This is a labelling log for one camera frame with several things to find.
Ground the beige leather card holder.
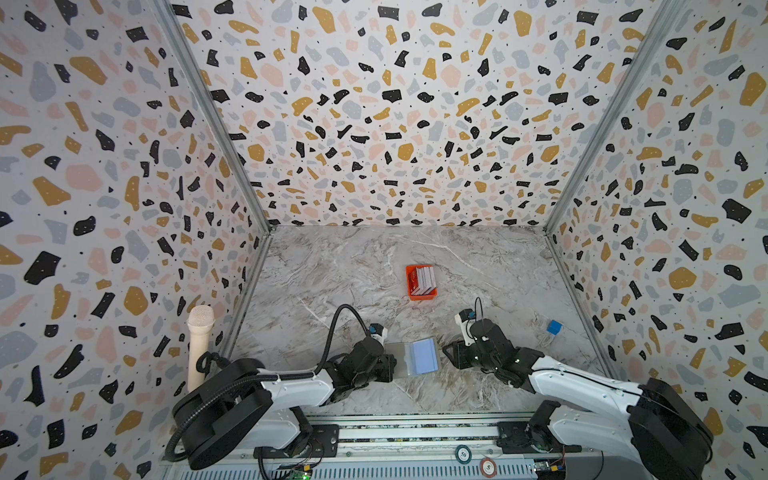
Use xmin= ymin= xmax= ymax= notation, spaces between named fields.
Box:
xmin=385 ymin=338 xmax=439 ymax=379

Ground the red card tray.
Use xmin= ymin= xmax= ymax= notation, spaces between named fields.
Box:
xmin=406 ymin=265 xmax=438 ymax=301

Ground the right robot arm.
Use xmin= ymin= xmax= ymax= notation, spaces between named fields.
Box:
xmin=442 ymin=309 xmax=713 ymax=479

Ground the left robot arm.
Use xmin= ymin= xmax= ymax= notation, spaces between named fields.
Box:
xmin=164 ymin=337 xmax=398 ymax=470

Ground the stack of cards in tray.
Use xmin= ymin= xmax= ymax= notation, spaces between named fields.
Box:
xmin=411 ymin=265 xmax=436 ymax=296

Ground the blue tag on table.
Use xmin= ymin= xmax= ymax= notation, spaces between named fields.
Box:
xmin=547 ymin=320 xmax=563 ymax=335

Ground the red round sticker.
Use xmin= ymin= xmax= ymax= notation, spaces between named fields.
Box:
xmin=479 ymin=457 xmax=498 ymax=479

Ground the beige microphone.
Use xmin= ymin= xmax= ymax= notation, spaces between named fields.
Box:
xmin=186 ymin=305 xmax=215 ymax=393

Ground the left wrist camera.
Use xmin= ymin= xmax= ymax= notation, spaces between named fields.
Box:
xmin=369 ymin=323 xmax=388 ymax=344

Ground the black corrugated cable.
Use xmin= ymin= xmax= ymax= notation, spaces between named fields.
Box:
xmin=163 ymin=303 xmax=373 ymax=463

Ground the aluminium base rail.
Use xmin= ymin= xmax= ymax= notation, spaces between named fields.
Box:
xmin=158 ymin=413 xmax=673 ymax=480

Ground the round sticker on rail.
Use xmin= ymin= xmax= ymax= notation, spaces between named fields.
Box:
xmin=454 ymin=445 xmax=472 ymax=465

